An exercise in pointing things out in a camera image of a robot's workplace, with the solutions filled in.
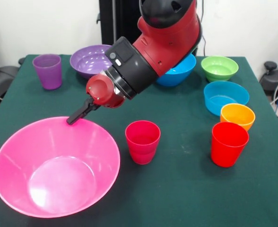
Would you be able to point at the orange plastic cup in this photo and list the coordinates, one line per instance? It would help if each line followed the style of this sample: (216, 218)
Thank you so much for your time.
(238, 116)

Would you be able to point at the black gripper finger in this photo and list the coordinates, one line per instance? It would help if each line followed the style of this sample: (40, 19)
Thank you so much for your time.
(94, 107)
(78, 115)

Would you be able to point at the purple plastic bowl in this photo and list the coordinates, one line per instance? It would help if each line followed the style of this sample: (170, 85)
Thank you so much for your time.
(87, 59)

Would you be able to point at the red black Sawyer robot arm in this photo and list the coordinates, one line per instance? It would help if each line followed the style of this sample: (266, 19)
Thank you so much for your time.
(167, 40)

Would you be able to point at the green plastic bowl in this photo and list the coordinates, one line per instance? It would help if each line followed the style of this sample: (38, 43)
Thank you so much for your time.
(219, 68)

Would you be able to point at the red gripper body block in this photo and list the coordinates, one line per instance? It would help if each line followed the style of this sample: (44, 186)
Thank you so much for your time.
(101, 89)

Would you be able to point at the magenta plastic cup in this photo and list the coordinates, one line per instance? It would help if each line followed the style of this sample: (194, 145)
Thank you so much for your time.
(142, 146)

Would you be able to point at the red plastic cup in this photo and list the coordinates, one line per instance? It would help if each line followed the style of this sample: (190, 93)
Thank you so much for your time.
(226, 151)

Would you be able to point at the large light blue plastic bowl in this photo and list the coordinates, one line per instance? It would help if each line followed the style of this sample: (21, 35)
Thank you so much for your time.
(179, 75)

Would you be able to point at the large pink plastic bowl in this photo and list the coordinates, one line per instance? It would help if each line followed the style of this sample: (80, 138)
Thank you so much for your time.
(54, 165)

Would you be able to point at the purple plastic cup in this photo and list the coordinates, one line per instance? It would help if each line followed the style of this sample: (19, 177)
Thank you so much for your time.
(48, 75)

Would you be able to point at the shallow light blue plastic bowl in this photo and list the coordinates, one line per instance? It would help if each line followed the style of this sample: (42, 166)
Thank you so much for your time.
(214, 99)

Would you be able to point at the dark green tablecloth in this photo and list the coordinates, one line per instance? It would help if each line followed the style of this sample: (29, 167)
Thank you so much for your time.
(176, 201)

